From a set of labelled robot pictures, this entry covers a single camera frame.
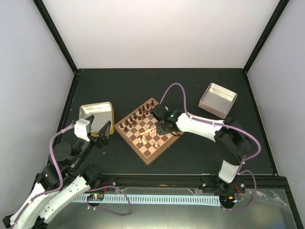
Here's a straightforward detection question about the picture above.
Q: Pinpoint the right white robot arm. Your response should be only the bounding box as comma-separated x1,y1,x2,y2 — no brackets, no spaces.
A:
151,104,252,192

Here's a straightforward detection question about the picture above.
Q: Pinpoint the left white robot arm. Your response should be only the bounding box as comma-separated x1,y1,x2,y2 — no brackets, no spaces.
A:
2,115,111,229

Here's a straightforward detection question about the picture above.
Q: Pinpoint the wooden chess board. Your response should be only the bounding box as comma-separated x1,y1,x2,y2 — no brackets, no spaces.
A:
114,98,183,165

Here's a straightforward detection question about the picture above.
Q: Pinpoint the left circuit board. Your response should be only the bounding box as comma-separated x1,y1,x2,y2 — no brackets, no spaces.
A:
87,194,104,201

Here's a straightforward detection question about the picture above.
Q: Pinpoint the circuit board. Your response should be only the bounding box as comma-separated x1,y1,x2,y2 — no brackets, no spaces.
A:
219,196,244,204
87,194,104,201

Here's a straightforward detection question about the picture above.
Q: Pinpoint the right circuit board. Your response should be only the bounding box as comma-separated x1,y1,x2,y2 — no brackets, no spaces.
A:
219,196,244,204

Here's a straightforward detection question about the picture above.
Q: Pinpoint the silver metal tray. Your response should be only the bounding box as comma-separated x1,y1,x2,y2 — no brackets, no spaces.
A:
79,102,114,136

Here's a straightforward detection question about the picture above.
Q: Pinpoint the pink patterned metal tin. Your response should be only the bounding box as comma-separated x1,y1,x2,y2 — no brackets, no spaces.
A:
198,83,237,119

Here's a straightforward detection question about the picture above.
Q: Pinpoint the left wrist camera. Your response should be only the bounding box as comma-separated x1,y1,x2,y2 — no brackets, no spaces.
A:
74,118,91,142

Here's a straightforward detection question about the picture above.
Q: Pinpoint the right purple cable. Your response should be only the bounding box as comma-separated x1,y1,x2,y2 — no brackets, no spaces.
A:
159,83,262,212

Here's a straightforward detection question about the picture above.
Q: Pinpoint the light blue slotted cable duct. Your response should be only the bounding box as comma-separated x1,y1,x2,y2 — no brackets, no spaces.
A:
73,194,220,207

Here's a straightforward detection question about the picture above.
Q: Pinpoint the black mounting rail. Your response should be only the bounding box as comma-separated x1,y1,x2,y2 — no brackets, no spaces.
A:
102,174,289,191

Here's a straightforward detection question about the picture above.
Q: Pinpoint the black frame post left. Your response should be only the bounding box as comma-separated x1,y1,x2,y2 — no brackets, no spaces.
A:
33,0,78,74

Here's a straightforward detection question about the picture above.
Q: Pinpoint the black frame post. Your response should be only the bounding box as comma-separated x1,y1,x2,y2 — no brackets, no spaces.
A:
243,0,290,73
33,0,78,74

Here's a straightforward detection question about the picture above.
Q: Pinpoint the black frame post right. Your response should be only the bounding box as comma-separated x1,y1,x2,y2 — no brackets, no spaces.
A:
243,0,290,73

